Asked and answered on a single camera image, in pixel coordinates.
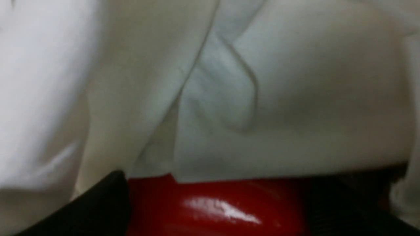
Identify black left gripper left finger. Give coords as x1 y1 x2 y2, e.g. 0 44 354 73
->
19 171 132 236

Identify white cloth tote bag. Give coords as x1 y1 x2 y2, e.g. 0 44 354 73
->
1 0 419 236

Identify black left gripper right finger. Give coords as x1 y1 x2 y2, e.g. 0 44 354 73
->
305 165 419 236

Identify red bell pepper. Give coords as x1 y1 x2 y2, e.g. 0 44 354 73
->
126 175 310 236

